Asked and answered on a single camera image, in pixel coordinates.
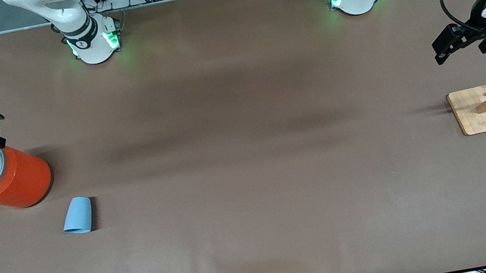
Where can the light blue plastic cup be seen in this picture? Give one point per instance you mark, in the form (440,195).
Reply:
(78,214)

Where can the orange can-shaped container, grey lid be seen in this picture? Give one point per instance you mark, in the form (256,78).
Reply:
(15,179)

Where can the brown table mat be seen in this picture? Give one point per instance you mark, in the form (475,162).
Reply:
(250,180)

